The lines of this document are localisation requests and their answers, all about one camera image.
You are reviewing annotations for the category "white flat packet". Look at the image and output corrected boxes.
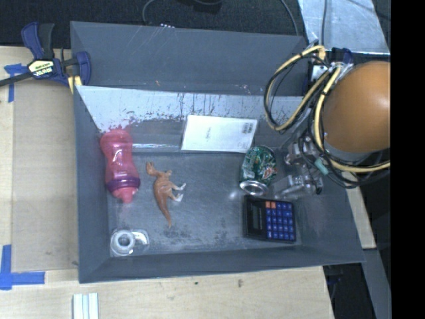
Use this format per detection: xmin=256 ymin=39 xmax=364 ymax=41
xmin=180 ymin=114 xmax=258 ymax=154

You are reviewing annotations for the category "orange toy dinosaur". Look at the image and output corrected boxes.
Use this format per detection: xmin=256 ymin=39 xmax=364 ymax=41
xmin=145 ymin=161 xmax=187 ymax=229

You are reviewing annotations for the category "grey metal bin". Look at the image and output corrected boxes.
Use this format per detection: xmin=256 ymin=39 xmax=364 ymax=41
xmin=69 ymin=21 xmax=367 ymax=284

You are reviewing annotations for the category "black calculator with blue keys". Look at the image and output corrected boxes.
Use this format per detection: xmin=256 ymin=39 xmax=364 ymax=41
xmin=242 ymin=195 xmax=298 ymax=245

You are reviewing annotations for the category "green crushed drink can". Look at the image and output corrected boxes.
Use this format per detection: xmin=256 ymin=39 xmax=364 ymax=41
xmin=238 ymin=145 xmax=278 ymax=197

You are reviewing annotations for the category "pale wood flat board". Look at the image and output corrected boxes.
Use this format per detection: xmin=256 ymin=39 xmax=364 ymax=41
xmin=11 ymin=81 xmax=80 ymax=274

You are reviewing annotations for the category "pink plastic bottle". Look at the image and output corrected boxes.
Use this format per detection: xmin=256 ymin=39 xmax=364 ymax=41
xmin=99 ymin=128 xmax=141 ymax=204

